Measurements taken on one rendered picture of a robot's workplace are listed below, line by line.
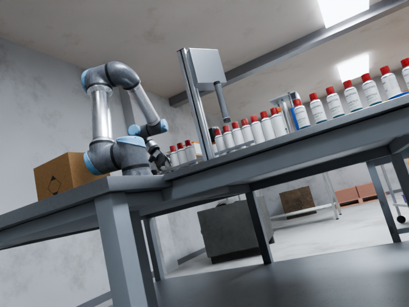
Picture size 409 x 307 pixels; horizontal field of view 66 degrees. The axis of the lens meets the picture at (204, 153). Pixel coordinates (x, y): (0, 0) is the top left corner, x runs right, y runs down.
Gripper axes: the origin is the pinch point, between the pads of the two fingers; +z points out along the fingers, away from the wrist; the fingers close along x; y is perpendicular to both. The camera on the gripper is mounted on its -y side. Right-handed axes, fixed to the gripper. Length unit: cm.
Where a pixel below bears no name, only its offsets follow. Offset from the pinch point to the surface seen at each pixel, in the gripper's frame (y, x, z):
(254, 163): -60, -50, 46
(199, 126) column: -15.4, -34.4, 2.1
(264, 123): -2, -55, 22
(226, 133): -2.0, -38.9, 9.9
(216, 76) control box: -8, -57, -12
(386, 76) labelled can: -2, -103, 47
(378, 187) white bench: 107, -67, 82
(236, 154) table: -64, -49, 41
